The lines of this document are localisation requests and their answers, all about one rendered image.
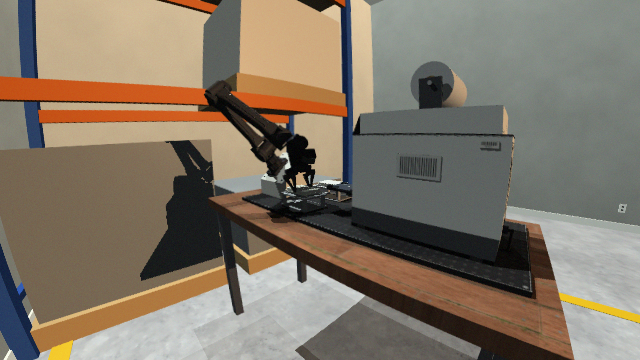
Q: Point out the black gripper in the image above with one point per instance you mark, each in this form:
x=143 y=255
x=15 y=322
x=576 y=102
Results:
x=293 y=172

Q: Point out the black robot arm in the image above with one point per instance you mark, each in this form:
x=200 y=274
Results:
x=301 y=156

